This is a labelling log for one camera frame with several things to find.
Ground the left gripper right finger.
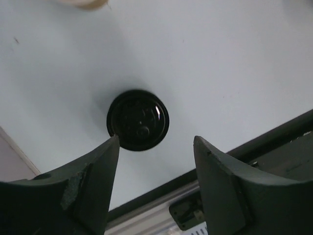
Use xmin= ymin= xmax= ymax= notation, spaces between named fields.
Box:
xmin=194 ymin=136 xmax=313 ymax=235

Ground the stack of black lids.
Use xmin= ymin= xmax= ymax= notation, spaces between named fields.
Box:
xmin=106 ymin=90 xmax=170 ymax=152

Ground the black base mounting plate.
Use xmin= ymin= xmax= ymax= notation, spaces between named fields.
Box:
xmin=109 ymin=111 xmax=313 ymax=224

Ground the light blue table mat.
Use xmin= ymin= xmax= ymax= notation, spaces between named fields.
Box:
xmin=0 ymin=0 xmax=313 ymax=208

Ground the aluminium frame rail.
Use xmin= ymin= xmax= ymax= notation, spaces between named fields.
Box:
xmin=105 ymin=175 xmax=208 ymax=235

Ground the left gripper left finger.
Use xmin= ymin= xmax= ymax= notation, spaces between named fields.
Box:
xmin=0 ymin=136 xmax=120 ymax=235

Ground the stack of paper cups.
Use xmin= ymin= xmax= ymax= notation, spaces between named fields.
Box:
xmin=58 ymin=0 xmax=108 ymax=10

